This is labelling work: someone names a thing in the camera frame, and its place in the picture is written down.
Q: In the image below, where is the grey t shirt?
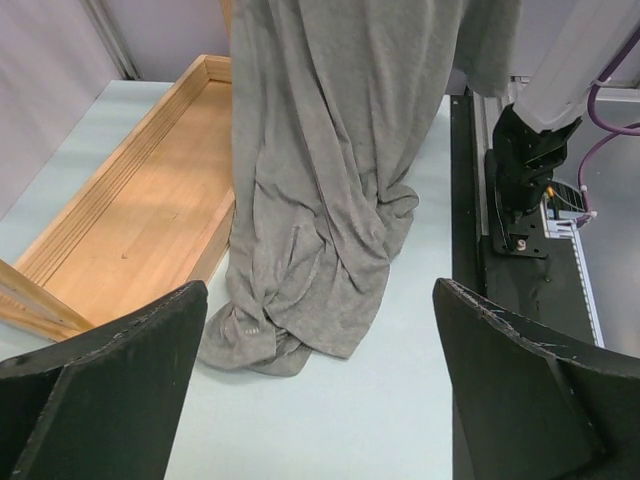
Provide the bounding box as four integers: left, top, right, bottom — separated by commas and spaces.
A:
199, 1, 522, 376

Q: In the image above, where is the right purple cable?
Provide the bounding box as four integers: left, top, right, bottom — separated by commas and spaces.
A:
577, 39, 640, 229

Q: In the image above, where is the light blue slotted cable duct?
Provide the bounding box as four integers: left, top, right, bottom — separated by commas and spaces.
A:
541, 180, 605, 348

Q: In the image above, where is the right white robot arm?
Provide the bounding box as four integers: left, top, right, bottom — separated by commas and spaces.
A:
485, 1, 639, 259

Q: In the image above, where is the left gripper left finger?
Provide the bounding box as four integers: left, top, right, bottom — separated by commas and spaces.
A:
1, 280, 208, 479

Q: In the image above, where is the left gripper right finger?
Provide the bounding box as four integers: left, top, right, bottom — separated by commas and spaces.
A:
433, 278, 639, 479

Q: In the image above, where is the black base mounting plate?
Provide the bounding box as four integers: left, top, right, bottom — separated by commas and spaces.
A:
449, 90, 595, 345

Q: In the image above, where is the wooden clothes rack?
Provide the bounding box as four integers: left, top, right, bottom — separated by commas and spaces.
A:
1, 55, 234, 341

